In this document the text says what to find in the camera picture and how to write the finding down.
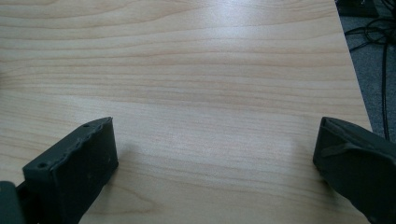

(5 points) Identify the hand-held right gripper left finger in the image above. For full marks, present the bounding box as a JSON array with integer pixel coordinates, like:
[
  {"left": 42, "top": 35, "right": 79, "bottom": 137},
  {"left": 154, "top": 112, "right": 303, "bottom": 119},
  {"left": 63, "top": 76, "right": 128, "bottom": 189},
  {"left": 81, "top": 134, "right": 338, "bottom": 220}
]
[{"left": 21, "top": 117, "right": 120, "bottom": 224}]

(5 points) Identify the black stand base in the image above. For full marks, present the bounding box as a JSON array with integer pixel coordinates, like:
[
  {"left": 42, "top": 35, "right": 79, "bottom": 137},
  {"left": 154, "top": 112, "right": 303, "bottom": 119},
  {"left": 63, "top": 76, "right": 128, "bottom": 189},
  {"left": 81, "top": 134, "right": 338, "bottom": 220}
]
[{"left": 334, "top": 0, "right": 380, "bottom": 19}]

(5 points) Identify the black cable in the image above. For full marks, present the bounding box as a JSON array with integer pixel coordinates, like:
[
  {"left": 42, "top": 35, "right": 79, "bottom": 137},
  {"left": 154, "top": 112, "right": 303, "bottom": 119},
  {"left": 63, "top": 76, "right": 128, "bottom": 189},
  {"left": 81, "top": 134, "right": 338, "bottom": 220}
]
[{"left": 344, "top": 17, "right": 396, "bottom": 141}]

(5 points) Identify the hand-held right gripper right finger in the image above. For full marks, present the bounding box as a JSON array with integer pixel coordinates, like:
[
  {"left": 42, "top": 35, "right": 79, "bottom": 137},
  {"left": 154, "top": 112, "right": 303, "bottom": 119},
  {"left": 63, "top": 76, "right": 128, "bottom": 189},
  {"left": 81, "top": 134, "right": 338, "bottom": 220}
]
[{"left": 312, "top": 117, "right": 396, "bottom": 224}]

